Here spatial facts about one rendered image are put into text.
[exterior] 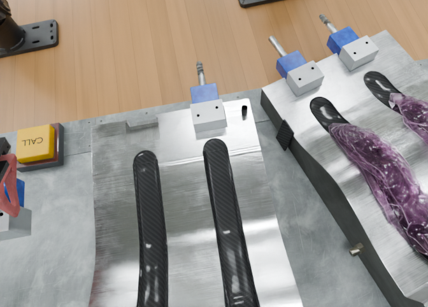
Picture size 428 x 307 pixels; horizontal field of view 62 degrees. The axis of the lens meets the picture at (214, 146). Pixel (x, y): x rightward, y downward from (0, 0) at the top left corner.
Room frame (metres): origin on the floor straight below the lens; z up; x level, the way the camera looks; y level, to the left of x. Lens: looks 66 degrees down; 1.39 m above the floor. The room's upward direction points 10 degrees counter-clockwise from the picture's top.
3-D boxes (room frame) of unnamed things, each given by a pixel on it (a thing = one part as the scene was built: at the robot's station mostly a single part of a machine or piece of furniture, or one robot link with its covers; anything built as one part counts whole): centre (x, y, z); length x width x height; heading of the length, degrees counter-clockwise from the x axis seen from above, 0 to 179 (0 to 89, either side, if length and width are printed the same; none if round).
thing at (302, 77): (0.37, -0.16, 0.86); 0.13 x 0.05 x 0.05; 17
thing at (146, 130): (0.27, 0.11, 0.87); 0.05 x 0.05 x 0.04; 0
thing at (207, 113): (0.31, 0.00, 0.89); 0.13 x 0.05 x 0.05; 0
